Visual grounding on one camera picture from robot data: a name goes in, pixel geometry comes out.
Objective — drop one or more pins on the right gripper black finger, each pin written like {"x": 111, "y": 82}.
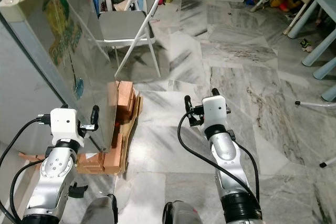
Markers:
{"x": 215, "y": 92}
{"x": 187, "y": 103}

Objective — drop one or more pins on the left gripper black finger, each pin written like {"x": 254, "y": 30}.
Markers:
{"x": 95, "y": 116}
{"x": 65, "y": 107}

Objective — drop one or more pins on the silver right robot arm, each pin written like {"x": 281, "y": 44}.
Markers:
{"x": 228, "y": 161}

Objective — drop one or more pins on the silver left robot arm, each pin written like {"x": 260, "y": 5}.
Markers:
{"x": 55, "y": 177}

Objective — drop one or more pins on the grey fridge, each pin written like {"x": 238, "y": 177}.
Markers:
{"x": 26, "y": 87}

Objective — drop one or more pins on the shiny fridge door beige edge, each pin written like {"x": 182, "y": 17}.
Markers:
{"x": 92, "y": 77}

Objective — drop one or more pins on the small blue door sticker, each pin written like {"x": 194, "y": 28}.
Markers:
{"x": 79, "y": 88}

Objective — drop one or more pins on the green yellow door sticker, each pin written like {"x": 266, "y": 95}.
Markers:
{"x": 63, "y": 24}

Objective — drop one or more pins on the grey left robot leg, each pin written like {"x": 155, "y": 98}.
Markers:
{"x": 102, "y": 211}

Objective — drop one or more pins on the grey robot leg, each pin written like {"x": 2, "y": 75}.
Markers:
{"x": 102, "y": 211}
{"x": 184, "y": 214}

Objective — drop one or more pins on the white folding chair grey seat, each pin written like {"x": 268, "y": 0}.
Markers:
{"x": 126, "y": 24}

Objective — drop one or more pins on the grey right robot leg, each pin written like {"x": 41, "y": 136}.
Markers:
{"x": 184, "y": 214}

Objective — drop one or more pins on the small green black toy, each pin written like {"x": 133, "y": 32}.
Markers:
{"x": 305, "y": 43}

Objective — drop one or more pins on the colourful toy pile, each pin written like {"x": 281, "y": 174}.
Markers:
{"x": 278, "y": 2}

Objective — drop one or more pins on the brown cardboard box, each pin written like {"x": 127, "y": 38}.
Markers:
{"x": 119, "y": 4}

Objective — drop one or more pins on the light blue table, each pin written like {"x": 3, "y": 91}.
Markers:
{"x": 320, "y": 35}

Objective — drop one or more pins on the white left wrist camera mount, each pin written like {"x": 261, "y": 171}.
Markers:
{"x": 65, "y": 124}

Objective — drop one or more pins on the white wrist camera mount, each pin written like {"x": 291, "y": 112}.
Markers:
{"x": 215, "y": 109}
{"x": 65, "y": 124}

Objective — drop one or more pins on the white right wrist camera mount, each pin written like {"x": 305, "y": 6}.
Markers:
{"x": 215, "y": 109}

